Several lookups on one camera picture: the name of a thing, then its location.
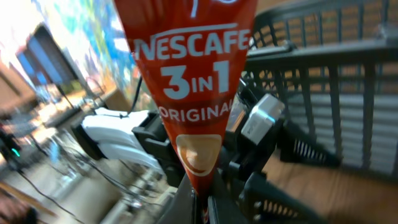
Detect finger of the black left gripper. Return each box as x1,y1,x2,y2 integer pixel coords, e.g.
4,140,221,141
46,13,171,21
239,172,328,224
277,124,341,168

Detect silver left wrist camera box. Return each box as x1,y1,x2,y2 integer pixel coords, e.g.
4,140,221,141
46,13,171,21
241,94,285,145

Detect grey plastic shopping basket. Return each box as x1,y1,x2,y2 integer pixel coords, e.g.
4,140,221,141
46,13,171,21
242,0,397,179

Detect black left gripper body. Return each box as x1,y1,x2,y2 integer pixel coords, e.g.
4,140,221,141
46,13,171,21
217,80,287,200

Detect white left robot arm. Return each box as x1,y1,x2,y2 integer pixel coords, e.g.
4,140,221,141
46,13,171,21
72,82,341,223

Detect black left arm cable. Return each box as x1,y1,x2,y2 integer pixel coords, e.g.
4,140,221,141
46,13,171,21
119,74,144,119

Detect red Nescafe coffee stick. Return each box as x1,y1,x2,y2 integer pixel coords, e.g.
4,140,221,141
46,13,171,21
114,0,257,223

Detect dark monitor screen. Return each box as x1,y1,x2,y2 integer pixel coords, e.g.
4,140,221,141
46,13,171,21
16,24,78,86

